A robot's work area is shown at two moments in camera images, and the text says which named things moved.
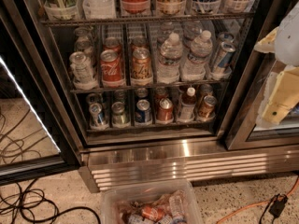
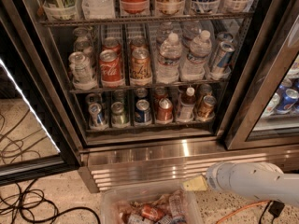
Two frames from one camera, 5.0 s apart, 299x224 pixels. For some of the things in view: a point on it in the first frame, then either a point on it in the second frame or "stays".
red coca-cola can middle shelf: [112, 73] stays
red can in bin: [156, 214] stays
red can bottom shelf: [164, 110] stays
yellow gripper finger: [284, 96] -> [217, 178]
